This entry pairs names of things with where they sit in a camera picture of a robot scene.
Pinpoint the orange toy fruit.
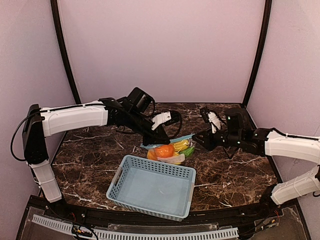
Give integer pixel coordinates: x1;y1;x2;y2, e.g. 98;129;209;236
154;144;175;158

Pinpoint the green toy bitter gourd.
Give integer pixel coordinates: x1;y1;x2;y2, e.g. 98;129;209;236
179;146;195;158

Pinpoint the orange yellow toy mango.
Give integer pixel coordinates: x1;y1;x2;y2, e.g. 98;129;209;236
147;149;158;161

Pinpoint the clear zip bag blue zipper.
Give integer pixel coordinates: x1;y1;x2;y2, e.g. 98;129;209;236
140;134;196;165

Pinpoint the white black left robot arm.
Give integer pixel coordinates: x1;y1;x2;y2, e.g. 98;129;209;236
13;97;173;203

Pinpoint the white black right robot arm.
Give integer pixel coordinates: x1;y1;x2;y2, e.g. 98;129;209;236
192;128;320;205

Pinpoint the light blue perforated plastic basket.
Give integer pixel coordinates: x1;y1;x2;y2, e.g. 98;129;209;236
106;155;196;221

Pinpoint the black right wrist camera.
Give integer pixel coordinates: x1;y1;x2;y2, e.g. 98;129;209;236
225;108;252;132

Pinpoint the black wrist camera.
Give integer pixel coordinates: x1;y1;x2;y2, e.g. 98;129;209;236
225;108;252;132
127;87;154;113

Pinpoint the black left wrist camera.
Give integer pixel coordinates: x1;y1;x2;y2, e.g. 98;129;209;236
127;87;154;113

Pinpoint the black table front rail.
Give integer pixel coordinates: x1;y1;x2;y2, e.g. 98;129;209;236
57;204;271;228

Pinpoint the white slotted cable duct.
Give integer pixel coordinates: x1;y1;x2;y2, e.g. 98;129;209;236
31;214;239;240

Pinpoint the black frame post right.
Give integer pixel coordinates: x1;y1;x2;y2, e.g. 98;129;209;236
241;0;273;108

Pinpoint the black frame post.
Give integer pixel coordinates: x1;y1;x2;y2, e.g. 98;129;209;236
50;0;81;104
241;0;273;108

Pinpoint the black frame post left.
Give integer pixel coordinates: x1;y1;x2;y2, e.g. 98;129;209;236
50;0;81;104

